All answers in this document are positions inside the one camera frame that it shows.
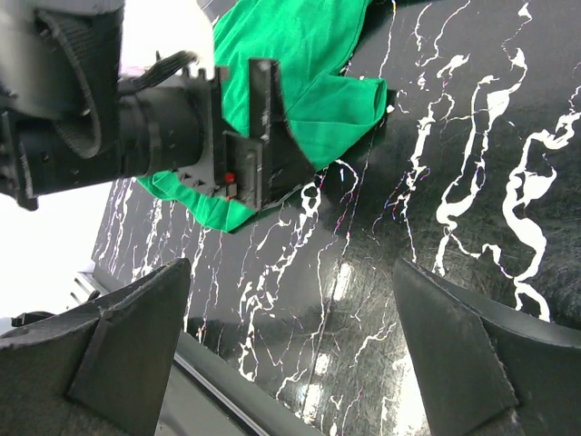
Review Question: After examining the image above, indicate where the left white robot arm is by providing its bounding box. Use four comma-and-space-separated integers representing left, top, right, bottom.
1, 1, 315, 212

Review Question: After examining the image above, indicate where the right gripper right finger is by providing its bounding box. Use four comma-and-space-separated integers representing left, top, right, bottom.
393, 259, 580, 435

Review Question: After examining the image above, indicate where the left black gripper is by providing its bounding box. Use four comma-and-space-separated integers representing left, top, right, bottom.
118, 58, 315, 211

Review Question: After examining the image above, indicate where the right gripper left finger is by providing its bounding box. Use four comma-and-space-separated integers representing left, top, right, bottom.
1, 259, 191, 435

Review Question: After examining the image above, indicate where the green t shirt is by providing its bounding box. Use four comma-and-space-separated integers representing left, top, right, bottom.
135, 0, 389, 233

